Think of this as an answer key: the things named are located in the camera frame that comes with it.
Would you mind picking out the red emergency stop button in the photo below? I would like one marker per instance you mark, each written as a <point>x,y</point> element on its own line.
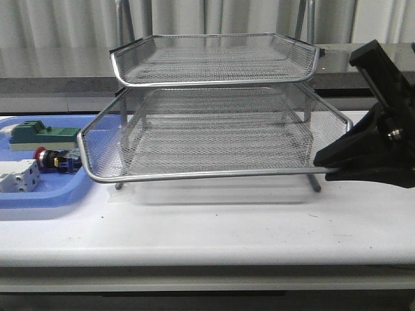
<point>63,161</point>

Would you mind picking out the white small part in tray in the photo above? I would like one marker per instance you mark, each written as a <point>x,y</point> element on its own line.
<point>7,130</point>

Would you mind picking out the green and cream terminal block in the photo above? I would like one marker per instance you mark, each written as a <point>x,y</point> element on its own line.
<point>30,135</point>

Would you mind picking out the grey stone counter ledge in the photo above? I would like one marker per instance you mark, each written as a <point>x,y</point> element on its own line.
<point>89,70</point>

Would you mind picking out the silver wire rack frame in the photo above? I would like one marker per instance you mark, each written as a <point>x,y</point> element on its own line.
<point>124,20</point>

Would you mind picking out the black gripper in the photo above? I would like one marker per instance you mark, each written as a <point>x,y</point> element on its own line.
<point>380,139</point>

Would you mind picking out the blue plastic tray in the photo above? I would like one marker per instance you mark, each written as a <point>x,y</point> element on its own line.
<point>55,189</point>

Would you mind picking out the silver mesh tray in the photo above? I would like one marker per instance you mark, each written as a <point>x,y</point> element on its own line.
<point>187,133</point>
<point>214,59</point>

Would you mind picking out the white circuit breaker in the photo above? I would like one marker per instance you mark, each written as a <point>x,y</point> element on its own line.
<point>19,176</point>

